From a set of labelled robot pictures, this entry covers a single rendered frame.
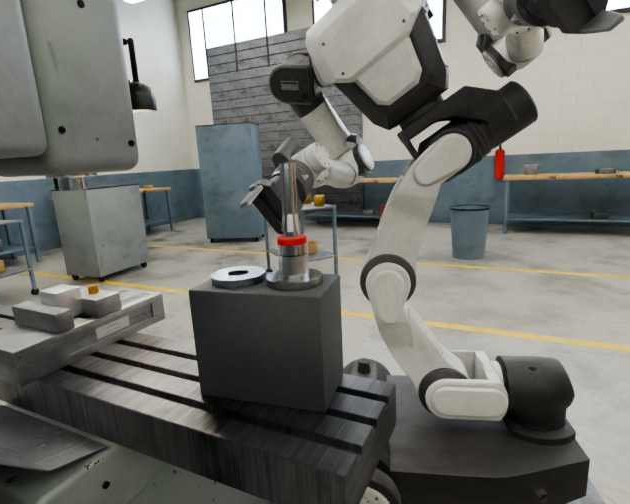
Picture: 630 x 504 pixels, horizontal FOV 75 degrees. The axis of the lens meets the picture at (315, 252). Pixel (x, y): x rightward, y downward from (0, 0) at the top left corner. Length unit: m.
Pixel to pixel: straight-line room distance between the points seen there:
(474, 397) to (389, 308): 0.32
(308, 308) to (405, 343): 0.58
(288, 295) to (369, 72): 0.59
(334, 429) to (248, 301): 0.22
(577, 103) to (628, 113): 0.71
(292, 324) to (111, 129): 0.48
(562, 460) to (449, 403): 0.29
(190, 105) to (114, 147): 9.99
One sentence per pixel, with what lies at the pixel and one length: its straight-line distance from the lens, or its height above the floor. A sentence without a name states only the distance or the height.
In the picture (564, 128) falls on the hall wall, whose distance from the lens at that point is 8.03.
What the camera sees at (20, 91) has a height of 1.43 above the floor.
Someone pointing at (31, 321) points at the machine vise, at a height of 1.02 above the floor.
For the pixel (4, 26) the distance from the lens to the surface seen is 0.77.
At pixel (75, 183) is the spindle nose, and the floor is 1.29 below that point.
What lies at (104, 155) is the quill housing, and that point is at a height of 1.34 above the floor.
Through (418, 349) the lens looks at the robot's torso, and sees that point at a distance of 1.17.
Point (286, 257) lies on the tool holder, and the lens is 0.63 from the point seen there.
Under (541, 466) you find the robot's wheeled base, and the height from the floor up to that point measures 0.57.
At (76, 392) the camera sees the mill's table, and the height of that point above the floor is 0.93.
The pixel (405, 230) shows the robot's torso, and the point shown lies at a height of 1.13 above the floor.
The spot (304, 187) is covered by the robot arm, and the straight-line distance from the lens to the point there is 0.86.
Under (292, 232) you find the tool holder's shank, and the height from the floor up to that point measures 1.21.
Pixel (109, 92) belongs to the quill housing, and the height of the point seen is 1.45.
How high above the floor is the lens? 1.32
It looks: 13 degrees down
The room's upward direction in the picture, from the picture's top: 3 degrees counter-clockwise
